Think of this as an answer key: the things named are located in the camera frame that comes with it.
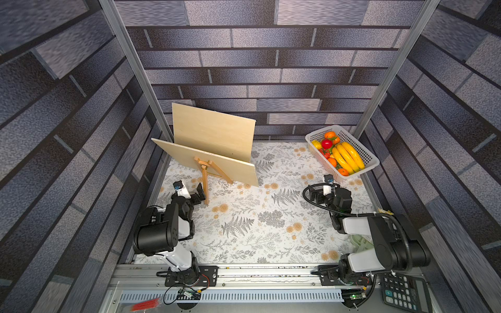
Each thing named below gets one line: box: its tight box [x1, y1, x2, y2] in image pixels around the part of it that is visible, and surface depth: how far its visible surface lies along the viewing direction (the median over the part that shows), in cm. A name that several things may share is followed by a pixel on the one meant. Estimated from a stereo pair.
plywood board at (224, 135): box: [171, 102, 256, 165], surface depth 97 cm
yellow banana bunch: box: [332, 141, 366, 175], surface depth 103 cm
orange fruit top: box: [324, 131, 341, 145], surface depth 115 cm
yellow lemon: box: [311, 139, 323, 150], surface depth 112 cm
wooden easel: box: [193, 156, 234, 205], surface depth 84 cm
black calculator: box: [380, 271, 433, 313], surface depth 70 cm
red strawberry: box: [318, 148, 331, 160], surface depth 109 cm
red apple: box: [320, 138, 334, 150], surface depth 109 cm
